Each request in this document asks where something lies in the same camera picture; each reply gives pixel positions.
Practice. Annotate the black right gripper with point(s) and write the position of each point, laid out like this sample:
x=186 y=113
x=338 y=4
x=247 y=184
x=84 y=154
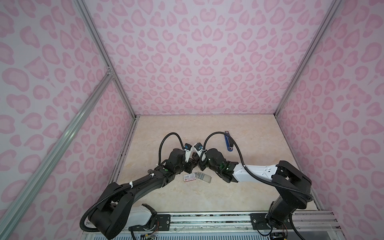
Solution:
x=200 y=166

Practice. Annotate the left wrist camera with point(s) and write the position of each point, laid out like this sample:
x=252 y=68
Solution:
x=189 y=149

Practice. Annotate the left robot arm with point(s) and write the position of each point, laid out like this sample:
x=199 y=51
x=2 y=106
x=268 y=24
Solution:
x=111 y=213

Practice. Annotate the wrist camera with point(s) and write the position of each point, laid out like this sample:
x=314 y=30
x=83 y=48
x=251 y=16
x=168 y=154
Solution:
x=189 y=149
x=200 y=151

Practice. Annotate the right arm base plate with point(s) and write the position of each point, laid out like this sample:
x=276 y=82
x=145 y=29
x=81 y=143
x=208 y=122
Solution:
x=267 y=222

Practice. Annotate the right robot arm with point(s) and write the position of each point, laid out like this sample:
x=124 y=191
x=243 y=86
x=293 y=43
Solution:
x=293 y=186

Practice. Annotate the red white staple box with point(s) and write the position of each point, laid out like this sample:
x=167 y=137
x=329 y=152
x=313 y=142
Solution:
x=189 y=177

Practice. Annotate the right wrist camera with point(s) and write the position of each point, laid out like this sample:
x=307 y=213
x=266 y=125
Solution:
x=200 y=151

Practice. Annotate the aluminium diagonal wall strut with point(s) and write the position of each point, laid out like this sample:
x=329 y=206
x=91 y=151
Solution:
x=19 y=207

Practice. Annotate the aluminium front rail frame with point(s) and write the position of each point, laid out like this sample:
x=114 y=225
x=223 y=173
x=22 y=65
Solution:
x=308 y=225

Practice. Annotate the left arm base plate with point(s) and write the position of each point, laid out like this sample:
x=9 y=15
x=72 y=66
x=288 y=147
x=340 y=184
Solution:
x=160 y=222

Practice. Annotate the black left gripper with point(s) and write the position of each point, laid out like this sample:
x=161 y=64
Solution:
x=190 y=164

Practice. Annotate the silver staple strips tray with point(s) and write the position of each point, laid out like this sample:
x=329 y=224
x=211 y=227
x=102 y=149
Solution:
x=203 y=177

